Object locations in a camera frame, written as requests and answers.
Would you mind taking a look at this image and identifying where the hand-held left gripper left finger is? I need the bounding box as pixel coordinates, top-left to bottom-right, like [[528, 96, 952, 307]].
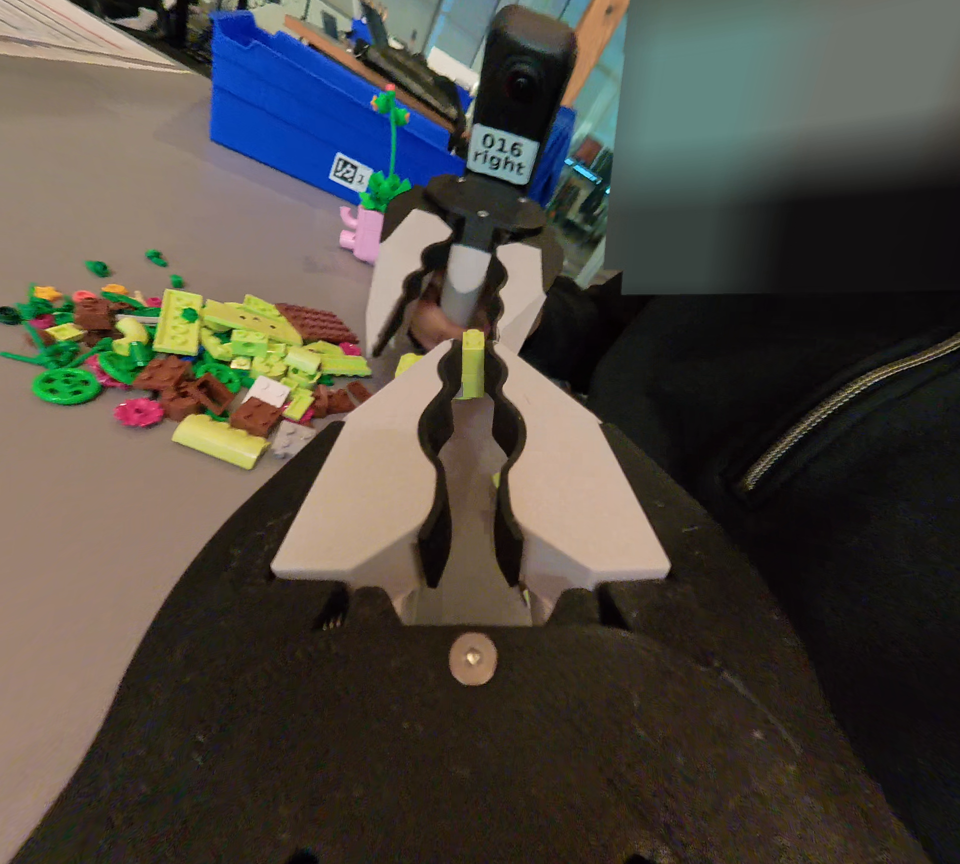
[[270, 341, 457, 623]]

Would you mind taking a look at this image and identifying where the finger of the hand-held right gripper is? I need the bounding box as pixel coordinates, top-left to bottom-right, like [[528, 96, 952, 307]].
[[364, 208, 453, 359], [487, 239, 549, 349]]

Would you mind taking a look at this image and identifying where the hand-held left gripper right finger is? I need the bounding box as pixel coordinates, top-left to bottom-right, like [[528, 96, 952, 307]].
[[482, 339, 672, 615]]

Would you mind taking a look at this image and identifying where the small lime brown brick block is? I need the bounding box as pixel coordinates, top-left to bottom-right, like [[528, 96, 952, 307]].
[[461, 328, 487, 400]]

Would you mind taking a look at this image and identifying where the person's right forearm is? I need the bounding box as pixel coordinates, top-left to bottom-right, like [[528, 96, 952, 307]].
[[517, 272, 625, 394]]

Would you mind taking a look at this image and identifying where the person's right hand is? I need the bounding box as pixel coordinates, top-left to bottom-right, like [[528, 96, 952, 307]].
[[407, 296, 468, 349]]

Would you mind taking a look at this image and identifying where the pink brick flower pot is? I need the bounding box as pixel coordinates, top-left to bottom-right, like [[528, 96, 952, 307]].
[[337, 84, 412, 265]]

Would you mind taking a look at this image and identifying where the black white marker sticker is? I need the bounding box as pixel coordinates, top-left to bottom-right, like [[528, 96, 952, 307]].
[[328, 152, 374, 190]]

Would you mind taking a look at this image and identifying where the lime curved slope piece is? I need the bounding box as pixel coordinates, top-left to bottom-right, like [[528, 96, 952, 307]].
[[171, 413, 271, 471]]

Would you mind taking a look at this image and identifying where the blue plastic bin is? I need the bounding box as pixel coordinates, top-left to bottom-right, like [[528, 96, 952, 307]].
[[210, 9, 577, 205]]

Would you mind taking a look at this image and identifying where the person's black jacket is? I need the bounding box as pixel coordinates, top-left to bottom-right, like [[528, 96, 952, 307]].
[[585, 272, 960, 864]]

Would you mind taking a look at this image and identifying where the pile of loose toy bricks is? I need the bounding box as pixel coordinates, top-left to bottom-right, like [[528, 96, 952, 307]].
[[0, 249, 374, 439]]

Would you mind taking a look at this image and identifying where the laminated paper sheet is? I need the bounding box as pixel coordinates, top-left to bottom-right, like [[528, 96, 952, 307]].
[[0, 0, 198, 74]]

